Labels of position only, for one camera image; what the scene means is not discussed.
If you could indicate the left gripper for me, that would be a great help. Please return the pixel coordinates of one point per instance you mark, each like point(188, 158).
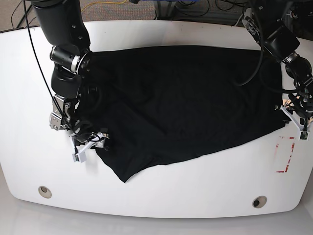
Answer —
point(299, 114)

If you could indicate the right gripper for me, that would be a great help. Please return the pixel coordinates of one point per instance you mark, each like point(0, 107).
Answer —
point(82, 142)

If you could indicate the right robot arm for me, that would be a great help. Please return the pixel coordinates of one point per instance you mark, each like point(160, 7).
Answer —
point(76, 95)

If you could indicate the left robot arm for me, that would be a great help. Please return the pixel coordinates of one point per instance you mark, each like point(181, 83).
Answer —
point(268, 29)

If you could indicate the red tape rectangle marking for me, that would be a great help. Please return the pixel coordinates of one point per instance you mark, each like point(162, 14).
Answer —
point(283, 153)

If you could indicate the black tripod stand leg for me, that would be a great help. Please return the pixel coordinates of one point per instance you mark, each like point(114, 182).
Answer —
point(26, 9)

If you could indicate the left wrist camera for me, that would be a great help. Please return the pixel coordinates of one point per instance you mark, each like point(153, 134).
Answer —
point(304, 135)

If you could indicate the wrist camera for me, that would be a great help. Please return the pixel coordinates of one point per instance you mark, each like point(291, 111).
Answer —
point(79, 157)
point(304, 135)

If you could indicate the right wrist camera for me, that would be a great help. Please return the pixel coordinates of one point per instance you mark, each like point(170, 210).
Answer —
point(79, 157)

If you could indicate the left table cable grommet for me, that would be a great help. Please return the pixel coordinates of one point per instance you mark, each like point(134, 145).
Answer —
point(44, 192)

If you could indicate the table cable grommet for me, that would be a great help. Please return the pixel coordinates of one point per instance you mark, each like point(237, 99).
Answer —
point(44, 192)
point(259, 202)

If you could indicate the right table cable grommet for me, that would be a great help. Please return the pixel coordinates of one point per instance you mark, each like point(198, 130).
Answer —
point(259, 202)

